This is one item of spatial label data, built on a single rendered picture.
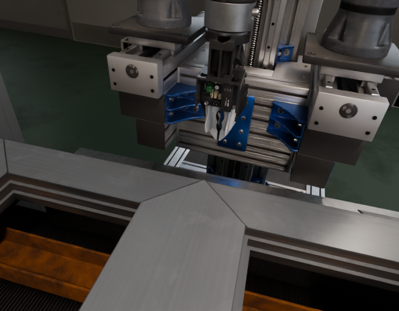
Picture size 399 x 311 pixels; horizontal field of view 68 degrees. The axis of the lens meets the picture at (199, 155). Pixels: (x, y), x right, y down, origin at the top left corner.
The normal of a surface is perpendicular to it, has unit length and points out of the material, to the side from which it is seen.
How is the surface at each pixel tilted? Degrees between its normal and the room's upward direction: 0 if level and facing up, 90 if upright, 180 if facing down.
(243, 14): 89
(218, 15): 90
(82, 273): 0
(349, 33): 72
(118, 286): 0
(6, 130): 90
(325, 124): 90
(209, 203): 0
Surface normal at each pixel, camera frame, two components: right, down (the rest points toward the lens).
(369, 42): -0.11, 0.32
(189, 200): 0.05, -0.80
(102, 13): -0.31, 0.55
